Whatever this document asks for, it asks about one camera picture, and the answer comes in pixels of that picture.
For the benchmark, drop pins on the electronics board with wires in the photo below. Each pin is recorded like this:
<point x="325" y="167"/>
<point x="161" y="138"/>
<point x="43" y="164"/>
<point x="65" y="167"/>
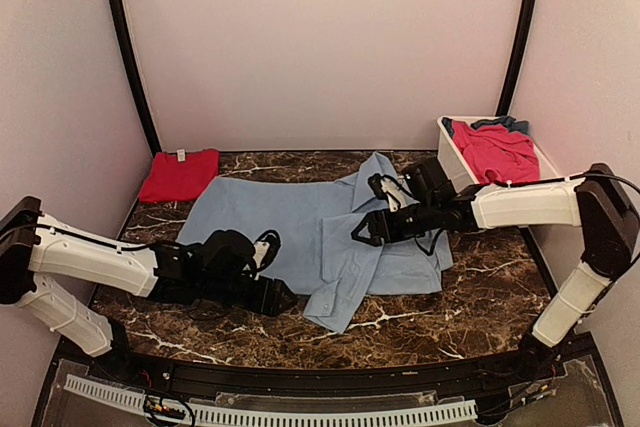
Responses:
<point x="534" y="393"/>
<point x="163" y="410"/>

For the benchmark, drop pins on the right electronics board with wires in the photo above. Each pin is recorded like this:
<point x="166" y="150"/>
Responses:
<point x="534" y="393"/>

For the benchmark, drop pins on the right black frame post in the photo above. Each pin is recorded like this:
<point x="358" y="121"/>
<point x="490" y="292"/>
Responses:
<point x="516" y="58"/>

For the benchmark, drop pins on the white slotted cable duct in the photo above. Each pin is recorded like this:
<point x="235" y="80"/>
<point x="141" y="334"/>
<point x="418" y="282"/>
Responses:
<point x="229" y="409"/>

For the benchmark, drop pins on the red t-shirt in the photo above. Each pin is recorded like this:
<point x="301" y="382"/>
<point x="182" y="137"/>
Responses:
<point x="179" y="176"/>

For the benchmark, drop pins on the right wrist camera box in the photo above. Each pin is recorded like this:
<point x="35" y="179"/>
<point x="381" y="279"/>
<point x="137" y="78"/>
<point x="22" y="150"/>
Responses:
<point x="428" y="182"/>

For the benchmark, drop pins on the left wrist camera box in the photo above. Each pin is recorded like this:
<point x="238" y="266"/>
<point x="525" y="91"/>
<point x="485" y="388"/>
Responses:
<point x="226" y="249"/>

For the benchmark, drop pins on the black frame post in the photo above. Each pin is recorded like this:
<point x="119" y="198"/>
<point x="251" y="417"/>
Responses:
<point x="516" y="58"/>
<point x="133" y="76"/>

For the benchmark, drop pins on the left black frame post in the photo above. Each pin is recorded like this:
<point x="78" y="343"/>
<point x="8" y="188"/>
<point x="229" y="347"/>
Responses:
<point x="133" y="76"/>

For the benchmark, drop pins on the white plastic laundry bin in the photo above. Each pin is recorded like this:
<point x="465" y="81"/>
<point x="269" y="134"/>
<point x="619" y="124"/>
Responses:
<point x="461" y="174"/>

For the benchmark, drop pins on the light blue shirt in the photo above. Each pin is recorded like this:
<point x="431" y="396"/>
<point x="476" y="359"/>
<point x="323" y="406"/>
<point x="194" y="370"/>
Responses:
<point x="318" y="257"/>

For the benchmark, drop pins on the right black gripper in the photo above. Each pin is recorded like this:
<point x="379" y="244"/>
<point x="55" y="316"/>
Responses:
<point x="376" y="226"/>

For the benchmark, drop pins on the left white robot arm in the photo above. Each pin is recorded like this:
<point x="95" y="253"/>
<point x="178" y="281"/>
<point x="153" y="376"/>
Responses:
<point x="35" y="248"/>

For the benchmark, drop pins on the dark blue garment in bin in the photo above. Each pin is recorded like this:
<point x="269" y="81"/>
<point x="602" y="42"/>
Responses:
<point x="509" y="122"/>

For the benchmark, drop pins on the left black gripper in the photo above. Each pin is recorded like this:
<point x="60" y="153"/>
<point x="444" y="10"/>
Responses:
<point x="268" y="299"/>

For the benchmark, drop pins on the left electronics board with wires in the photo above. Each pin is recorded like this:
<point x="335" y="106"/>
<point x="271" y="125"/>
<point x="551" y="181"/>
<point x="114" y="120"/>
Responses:
<point x="163" y="410"/>

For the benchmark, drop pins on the pink garment in bin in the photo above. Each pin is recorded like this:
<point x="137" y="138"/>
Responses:
<point x="494" y="153"/>

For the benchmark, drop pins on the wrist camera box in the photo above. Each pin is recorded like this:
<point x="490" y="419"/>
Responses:
<point x="428" y="182"/>
<point x="226" y="249"/>

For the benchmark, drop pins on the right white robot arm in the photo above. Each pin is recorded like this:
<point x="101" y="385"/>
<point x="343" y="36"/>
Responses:
<point x="594" y="202"/>

